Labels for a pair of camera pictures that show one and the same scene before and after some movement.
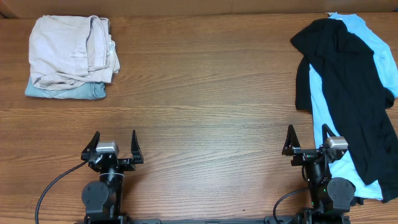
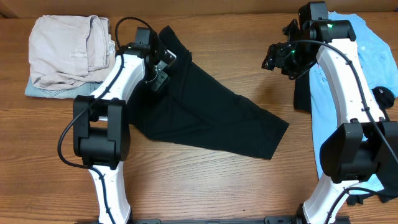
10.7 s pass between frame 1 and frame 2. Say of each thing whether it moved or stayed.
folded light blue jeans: stayed
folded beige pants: stayed
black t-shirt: moved
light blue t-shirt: stayed
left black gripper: moved
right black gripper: moved
